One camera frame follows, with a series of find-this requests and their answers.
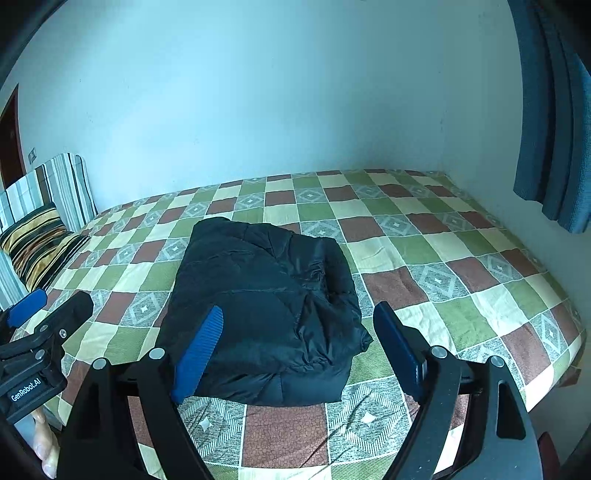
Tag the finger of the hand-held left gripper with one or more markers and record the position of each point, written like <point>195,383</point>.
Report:
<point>27,307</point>
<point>69,316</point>

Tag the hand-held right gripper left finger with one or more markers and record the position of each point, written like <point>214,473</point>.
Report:
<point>198,355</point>

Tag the blue curtain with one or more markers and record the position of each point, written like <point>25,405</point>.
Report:
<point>549,138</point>

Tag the person's left hand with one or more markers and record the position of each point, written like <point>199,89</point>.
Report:
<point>46,452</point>

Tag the wall switch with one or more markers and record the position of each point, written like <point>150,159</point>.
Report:
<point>32,154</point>

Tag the bed with checkered sheet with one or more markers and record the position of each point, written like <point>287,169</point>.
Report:
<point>461,277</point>

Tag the grey white striped pillow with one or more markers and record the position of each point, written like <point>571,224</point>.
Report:
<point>69,184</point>

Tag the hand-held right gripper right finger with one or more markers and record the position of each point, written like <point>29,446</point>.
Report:
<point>399,350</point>

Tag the black quilted jacket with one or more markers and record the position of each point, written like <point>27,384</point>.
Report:
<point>258,286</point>

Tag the brown door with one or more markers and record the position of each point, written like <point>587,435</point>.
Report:
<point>10,147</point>

